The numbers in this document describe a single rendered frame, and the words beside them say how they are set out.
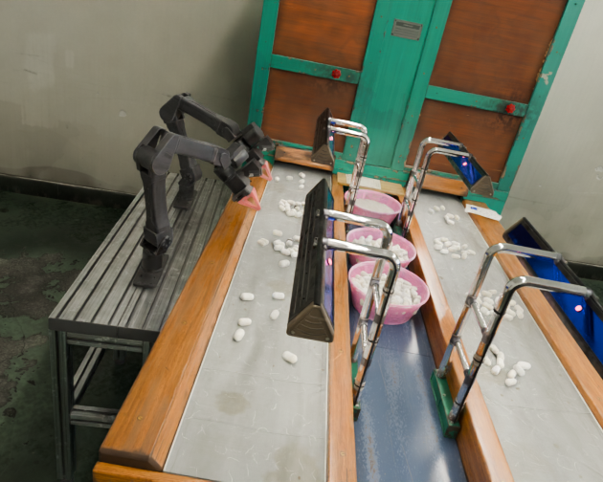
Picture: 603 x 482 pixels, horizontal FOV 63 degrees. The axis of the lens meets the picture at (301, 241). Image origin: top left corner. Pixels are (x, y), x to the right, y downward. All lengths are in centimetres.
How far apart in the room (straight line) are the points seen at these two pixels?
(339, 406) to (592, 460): 59
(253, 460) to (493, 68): 203
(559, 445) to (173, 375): 89
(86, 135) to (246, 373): 260
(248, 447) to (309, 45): 184
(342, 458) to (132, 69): 277
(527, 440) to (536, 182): 271
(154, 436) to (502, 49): 214
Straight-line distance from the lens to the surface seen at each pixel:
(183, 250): 180
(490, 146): 263
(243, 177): 170
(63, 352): 154
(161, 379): 114
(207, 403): 113
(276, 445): 107
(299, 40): 244
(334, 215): 112
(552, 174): 386
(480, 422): 125
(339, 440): 108
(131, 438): 103
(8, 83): 368
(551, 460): 131
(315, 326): 82
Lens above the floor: 155
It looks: 26 degrees down
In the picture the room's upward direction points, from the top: 11 degrees clockwise
